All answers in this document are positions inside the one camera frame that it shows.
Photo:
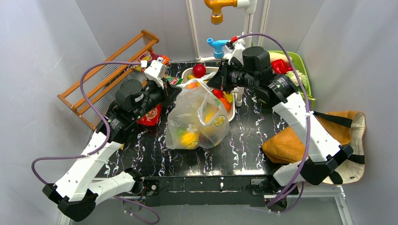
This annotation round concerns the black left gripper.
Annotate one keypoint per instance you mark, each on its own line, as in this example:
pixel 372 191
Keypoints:
pixel 167 93

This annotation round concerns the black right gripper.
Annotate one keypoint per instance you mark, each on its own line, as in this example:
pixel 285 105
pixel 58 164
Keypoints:
pixel 224 78

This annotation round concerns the clear lemon print plastic bag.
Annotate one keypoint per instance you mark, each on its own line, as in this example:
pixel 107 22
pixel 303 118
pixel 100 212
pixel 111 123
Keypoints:
pixel 197 109

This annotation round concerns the yellow lemon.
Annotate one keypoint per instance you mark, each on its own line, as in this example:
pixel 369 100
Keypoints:
pixel 190 140

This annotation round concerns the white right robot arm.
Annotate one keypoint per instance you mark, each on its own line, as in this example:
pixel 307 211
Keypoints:
pixel 283 96

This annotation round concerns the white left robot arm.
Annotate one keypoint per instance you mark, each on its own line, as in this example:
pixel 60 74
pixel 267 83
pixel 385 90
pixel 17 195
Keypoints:
pixel 76 193

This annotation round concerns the green chips bag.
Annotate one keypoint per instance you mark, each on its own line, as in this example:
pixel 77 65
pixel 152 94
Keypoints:
pixel 174 80

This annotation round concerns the white radish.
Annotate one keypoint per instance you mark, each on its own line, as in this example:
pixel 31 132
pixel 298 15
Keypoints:
pixel 279 56

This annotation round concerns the red bell pepper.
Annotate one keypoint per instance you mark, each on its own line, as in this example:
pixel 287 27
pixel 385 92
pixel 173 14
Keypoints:
pixel 281 67

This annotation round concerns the red snack bag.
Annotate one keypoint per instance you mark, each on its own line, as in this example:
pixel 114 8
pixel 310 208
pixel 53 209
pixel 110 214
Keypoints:
pixel 152 118

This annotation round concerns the cauliflower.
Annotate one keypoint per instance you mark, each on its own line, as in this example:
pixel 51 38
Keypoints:
pixel 303 78

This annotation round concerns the orange yox snack bag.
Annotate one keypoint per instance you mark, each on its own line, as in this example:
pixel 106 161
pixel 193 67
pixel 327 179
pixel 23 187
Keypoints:
pixel 149 56

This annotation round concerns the white fruit tray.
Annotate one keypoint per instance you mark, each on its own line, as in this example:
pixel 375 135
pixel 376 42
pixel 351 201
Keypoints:
pixel 231 96

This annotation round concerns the red strawberry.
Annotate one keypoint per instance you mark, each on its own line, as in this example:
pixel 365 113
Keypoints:
pixel 218 93

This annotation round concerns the orange fruit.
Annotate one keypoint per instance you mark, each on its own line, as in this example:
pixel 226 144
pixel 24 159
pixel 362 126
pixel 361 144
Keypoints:
pixel 226 103

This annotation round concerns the green vegetable tray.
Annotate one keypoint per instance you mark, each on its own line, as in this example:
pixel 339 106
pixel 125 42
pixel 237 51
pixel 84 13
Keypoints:
pixel 299 65

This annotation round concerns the red pomegranate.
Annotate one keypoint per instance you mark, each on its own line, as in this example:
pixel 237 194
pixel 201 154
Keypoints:
pixel 199 70

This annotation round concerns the blue tap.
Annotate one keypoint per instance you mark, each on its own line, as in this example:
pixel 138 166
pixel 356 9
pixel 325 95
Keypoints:
pixel 217 46

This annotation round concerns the wooden dish rack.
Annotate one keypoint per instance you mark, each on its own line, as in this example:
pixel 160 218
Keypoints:
pixel 101 84

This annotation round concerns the orange tap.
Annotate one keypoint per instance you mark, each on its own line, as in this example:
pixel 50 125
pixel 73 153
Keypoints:
pixel 216 7

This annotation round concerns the orange canvas tote bag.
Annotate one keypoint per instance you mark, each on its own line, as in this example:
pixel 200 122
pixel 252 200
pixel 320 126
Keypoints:
pixel 335 156

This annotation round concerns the white pvc pipe frame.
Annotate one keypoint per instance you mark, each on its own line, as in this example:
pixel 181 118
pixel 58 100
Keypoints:
pixel 235 23

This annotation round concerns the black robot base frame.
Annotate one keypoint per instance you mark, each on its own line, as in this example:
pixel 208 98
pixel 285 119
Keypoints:
pixel 251 190

